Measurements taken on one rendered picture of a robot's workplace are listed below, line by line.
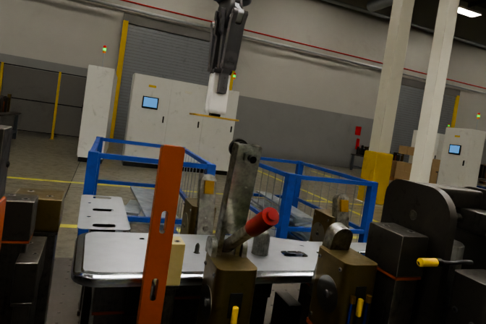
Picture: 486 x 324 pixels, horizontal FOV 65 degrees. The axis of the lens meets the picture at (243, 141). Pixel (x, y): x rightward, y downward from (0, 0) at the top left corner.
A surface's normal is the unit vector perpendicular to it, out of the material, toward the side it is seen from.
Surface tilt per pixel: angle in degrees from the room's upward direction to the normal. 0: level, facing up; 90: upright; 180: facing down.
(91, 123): 90
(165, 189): 90
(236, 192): 99
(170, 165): 90
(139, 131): 90
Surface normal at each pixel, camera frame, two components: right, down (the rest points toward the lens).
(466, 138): -0.92, -0.12
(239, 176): 0.33, 0.25
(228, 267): 0.14, -0.99
